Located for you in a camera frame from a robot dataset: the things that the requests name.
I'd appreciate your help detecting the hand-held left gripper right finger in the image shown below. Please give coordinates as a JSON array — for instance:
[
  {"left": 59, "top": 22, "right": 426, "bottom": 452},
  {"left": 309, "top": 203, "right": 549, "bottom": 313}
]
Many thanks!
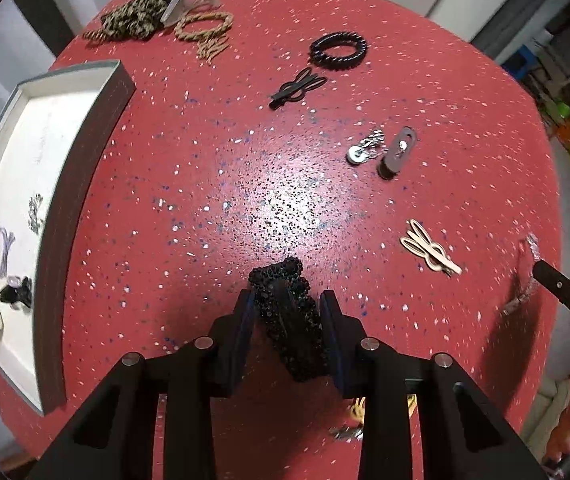
[{"left": 319, "top": 290, "right": 548, "bottom": 480}]

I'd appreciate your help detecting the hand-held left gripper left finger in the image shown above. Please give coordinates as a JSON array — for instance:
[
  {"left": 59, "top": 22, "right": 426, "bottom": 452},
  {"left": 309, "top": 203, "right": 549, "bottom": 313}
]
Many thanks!
[{"left": 30, "top": 287, "right": 258, "bottom": 480}]

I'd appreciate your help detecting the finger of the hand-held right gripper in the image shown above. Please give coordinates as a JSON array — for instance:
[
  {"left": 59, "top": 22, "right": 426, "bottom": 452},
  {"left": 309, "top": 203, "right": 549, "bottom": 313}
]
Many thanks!
[{"left": 532, "top": 260, "right": 570, "bottom": 323}]

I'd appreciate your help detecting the silver chain bracelet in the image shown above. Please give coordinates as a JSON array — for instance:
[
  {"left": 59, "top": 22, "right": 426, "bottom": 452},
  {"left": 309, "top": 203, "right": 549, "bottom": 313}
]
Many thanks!
[{"left": 502, "top": 232, "right": 546, "bottom": 317}]

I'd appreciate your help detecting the black beaded snap clip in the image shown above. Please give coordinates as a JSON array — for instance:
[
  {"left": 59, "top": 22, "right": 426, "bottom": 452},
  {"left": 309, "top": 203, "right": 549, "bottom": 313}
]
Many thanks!
[{"left": 248, "top": 256, "right": 330, "bottom": 383}]

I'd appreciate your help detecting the small silver chain earring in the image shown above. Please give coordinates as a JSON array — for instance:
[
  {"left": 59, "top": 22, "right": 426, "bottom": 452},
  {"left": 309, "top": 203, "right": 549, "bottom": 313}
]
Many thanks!
[{"left": 26, "top": 192, "right": 45, "bottom": 235}]

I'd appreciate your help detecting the grey white tray box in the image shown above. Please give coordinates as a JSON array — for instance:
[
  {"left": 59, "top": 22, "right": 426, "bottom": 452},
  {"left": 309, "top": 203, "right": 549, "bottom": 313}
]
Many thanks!
[{"left": 0, "top": 60, "right": 136, "bottom": 416}]

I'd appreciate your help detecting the silver star hair clip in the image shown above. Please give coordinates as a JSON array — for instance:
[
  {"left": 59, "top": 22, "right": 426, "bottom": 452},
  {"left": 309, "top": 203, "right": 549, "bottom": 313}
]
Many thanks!
[{"left": 329, "top": 422, "right": 366, "bottom": 443}]

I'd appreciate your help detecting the beige sofa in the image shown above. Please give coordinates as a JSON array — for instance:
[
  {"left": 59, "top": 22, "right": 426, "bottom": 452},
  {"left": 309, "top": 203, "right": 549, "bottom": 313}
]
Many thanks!
[{"left": 520, "top": 375, "right": 570, "bottom": 461}]

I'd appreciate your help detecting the beige bow hair clip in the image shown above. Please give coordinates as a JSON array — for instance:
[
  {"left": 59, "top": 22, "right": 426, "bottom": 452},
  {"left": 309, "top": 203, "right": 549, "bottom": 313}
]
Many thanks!
[{"left": 401, "top": 218, "right": 463, "bottom": 277}]

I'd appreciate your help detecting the blue plastic stool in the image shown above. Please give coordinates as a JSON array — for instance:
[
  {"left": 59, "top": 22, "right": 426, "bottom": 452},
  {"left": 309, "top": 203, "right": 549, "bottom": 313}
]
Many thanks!
[{"left": 502, "top": 45, "right": 538, "bottom": 73}]

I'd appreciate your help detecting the black bow hair clip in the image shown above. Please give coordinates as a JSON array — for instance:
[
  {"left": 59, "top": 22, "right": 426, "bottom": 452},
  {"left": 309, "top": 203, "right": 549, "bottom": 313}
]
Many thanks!
[{"left": 268, "top": 67, "right": 327, "bottom": 111}]

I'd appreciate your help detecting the clear hair claw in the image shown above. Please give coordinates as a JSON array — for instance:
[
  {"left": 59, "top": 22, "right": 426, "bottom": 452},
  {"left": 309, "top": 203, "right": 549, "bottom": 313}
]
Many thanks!
[{"left": 161, "top": 0, "right": 221, "bottom": 28}]

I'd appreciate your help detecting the yellow hair tie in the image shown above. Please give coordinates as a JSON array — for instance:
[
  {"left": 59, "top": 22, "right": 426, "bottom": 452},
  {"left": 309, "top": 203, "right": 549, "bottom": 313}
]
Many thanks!
[{"left": 347, "top": 395, "right": 418, "bottom": 423}]

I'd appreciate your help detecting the black spiral hair tie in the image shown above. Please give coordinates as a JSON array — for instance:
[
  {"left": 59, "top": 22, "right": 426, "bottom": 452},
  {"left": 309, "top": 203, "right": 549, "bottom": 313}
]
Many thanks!
[{"left": 309, "top": 32, "right": 368, "bottom": 67}]

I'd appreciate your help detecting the tan braided hair tie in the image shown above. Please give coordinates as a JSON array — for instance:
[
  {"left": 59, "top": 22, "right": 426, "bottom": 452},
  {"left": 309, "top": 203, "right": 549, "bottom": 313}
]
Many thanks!
[{"left": 174, "top": 11, "right": 235, "bottom": 66}]

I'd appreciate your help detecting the camouflage paracord bundle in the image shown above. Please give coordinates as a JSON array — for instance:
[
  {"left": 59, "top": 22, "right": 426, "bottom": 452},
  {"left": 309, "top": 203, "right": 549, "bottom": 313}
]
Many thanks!
[{"left": 84, "top": 0, "right": 184, "bottom": 43}]

